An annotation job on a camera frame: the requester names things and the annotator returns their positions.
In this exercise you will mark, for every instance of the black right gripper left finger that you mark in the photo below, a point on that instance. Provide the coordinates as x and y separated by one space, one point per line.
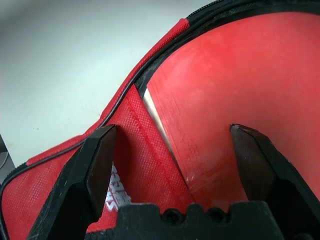
75 180

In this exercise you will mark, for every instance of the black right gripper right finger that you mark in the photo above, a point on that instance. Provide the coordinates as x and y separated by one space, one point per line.
272 170

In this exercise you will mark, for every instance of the red black paddle case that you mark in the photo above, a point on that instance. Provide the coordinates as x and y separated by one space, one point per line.
140 140

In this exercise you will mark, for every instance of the red ping-pong paddle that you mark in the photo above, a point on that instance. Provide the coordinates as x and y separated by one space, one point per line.
237 75

